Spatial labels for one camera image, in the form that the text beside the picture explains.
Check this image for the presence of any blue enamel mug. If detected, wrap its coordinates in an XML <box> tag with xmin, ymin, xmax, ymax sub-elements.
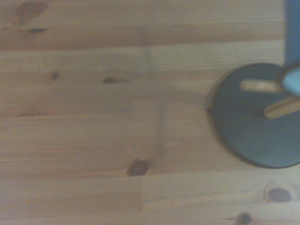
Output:
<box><xmin>274</xmin><ymin>0</ymin><xmax>300</xmax><ymax>97</ymax></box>

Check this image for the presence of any wooden mug tree black base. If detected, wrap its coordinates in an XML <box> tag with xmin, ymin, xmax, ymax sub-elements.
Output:
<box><xmin>206</xmin><ymin>62</ymin><xmax>300</xmax><ymax>169</ymax></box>

